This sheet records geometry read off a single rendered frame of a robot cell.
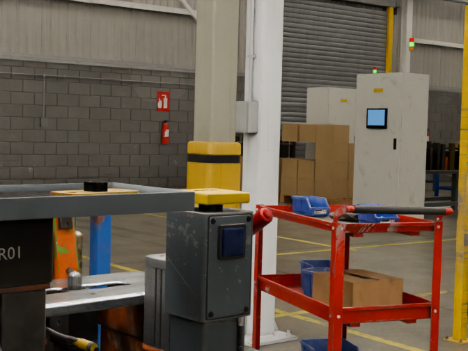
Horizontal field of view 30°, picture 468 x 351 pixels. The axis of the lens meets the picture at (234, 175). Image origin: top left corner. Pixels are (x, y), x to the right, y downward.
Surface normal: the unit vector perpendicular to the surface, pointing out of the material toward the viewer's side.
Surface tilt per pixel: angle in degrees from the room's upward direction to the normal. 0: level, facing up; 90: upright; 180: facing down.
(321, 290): 90
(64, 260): 78
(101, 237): 90
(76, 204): 90
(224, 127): 90
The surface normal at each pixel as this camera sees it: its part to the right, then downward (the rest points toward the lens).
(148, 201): 0.66, 0.06
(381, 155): -0.79, 0.01
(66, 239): 0.65, -0.15
